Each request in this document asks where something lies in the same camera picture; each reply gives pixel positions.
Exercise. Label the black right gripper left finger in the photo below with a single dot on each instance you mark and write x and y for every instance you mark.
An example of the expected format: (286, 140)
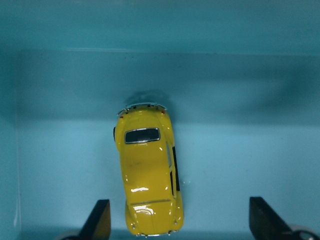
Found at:
(98, 223)

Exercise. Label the yellow toy beetle car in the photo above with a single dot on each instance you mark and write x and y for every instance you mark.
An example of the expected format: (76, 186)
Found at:
(145, 141)

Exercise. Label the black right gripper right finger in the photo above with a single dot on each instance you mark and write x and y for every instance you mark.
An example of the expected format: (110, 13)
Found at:
(266, 224)

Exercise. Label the teal plastic bin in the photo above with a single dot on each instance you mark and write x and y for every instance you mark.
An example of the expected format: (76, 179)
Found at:
(241, 83)

